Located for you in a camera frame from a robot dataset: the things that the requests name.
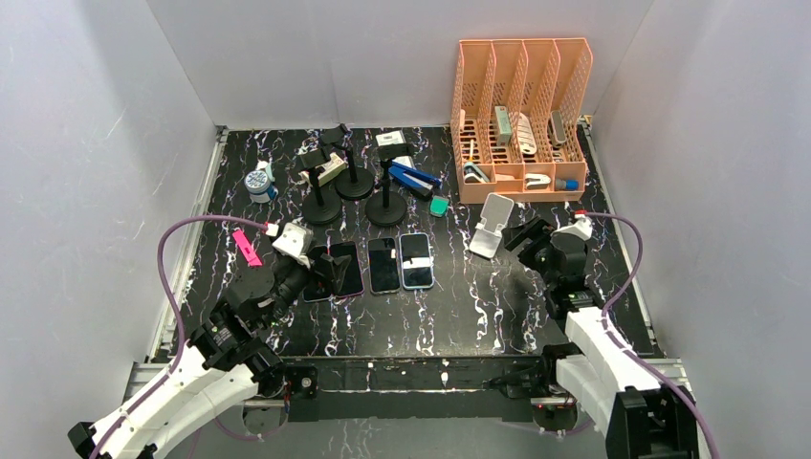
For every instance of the grey item in organizer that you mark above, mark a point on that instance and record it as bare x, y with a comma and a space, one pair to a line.
556, 130

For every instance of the teal white eraser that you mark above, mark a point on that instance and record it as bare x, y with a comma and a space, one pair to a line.
438, 206

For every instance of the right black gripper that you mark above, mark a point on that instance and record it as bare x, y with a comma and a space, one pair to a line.
537, 227

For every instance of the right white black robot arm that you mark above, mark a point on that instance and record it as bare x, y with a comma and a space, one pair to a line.
638, 414

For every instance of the pink clip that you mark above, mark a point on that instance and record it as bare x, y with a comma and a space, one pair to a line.
246, 248

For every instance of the purple-edged phone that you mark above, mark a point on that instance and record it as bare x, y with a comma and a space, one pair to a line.
352, 283

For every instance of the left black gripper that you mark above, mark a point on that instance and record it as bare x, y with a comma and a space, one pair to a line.
320, 281

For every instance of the white tape dispenser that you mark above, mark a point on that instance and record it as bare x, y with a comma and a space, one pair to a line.
536, 181

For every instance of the light blue phone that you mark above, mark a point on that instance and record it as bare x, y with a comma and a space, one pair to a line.
416, 261

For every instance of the clear-case phone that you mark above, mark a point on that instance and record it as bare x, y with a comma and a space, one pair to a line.
383, 266

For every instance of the orange file organizer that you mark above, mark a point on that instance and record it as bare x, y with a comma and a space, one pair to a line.
533, 76

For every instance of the blue white jar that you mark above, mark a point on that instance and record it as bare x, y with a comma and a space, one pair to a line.
260, 183

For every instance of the black phone stand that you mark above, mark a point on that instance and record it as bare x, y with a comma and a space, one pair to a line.
353, 183
384, 208
322, 205

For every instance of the grey stapler in organizer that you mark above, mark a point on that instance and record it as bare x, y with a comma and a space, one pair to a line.
502, 125

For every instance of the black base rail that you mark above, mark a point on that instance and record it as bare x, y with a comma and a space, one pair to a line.
513, 389

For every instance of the blue black stapler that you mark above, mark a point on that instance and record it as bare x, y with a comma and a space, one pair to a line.
419, 184

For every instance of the white ribbed item in organizer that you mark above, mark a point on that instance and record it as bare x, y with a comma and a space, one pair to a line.
525, 137

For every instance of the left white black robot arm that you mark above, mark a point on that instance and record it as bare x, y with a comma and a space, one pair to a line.
225, 361

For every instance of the cream box with red label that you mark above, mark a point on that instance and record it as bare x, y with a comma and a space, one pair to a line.
332, 169

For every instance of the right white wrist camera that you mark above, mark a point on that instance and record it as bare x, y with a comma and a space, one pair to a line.
581, 226

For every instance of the blue capped tube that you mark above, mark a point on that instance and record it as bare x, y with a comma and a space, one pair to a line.
566, 185

